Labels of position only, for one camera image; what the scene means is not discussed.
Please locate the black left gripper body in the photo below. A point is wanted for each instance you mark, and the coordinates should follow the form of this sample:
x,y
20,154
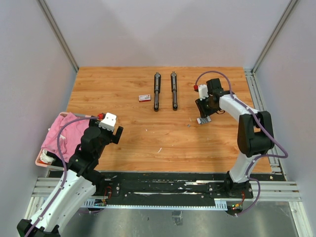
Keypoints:
x,y
106,136

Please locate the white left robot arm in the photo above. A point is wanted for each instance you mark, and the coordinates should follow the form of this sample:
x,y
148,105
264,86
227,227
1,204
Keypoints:
x,y
79,181

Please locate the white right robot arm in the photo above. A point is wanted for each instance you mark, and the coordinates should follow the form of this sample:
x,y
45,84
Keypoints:
x,y
254,133

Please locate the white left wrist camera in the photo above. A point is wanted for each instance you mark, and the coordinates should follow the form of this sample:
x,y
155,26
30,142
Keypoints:
x,y
107,121

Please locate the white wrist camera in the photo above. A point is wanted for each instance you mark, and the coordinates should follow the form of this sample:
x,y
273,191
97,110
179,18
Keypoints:
x,y
203,92
107,121

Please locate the small white staple tray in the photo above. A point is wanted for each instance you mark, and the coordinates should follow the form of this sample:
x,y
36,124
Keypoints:
x,y
203,120

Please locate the pink cloth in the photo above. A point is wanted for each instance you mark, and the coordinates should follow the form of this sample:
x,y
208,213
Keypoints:
x,y
70,136

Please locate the black stapler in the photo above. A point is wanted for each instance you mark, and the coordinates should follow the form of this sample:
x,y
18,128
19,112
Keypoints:
x,y
174,90
157,84

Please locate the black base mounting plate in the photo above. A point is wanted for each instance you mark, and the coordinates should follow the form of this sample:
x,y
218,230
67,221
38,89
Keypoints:
x,y
168,189

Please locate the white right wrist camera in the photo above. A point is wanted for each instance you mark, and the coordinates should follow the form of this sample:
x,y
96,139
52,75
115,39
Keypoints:
x,y
203,92

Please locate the red white staple box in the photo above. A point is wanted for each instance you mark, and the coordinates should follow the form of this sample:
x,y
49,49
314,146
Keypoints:
x,y
145,98

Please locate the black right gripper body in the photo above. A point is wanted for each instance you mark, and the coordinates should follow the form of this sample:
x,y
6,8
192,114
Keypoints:
x,y
205,107

